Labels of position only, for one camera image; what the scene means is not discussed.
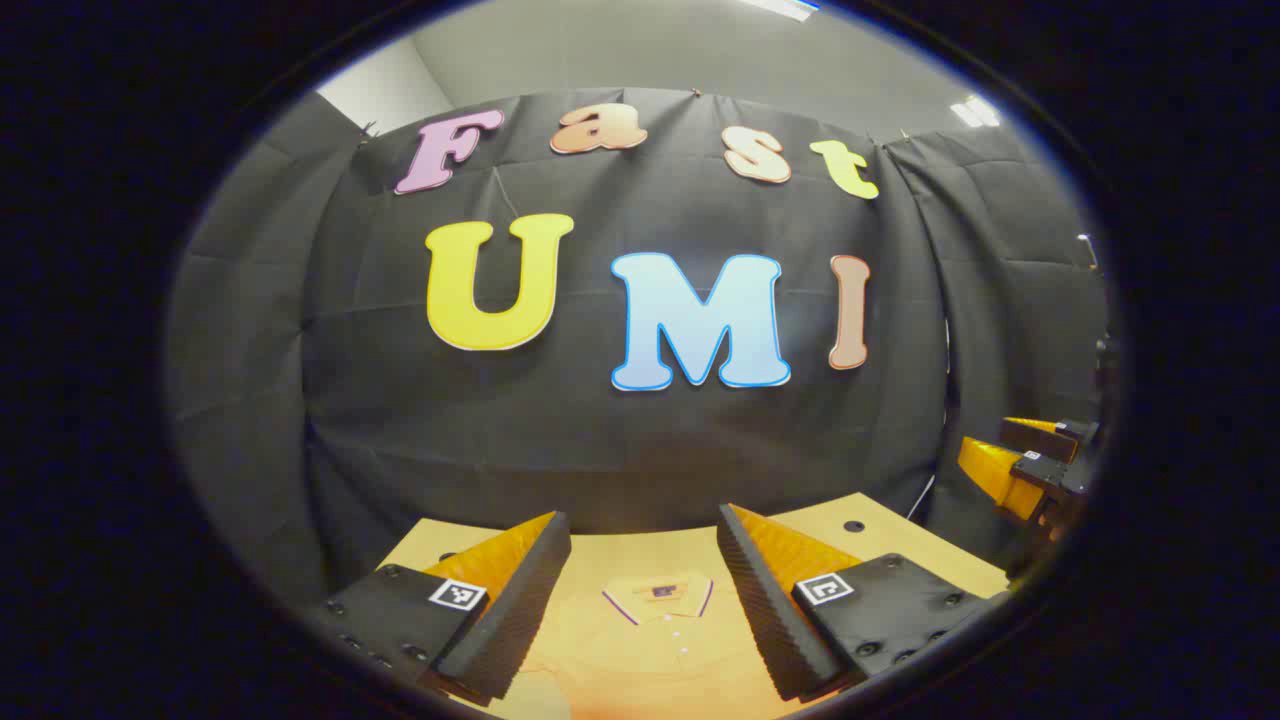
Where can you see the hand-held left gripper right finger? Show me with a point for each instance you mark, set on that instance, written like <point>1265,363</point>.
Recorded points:
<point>765,610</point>

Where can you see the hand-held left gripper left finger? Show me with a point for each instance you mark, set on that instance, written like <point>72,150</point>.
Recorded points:
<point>520,620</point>

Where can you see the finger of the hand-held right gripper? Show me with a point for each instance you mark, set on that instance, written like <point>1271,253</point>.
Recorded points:
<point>1000,480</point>
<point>1040,437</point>

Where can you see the orange T-shirt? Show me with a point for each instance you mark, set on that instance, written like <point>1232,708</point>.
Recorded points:
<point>650,660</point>

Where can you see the black backdrop cloth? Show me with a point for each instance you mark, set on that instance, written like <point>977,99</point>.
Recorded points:
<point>600,450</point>

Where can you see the ceiling light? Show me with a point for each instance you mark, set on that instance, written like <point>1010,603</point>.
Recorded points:
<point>975,110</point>
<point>780,8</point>

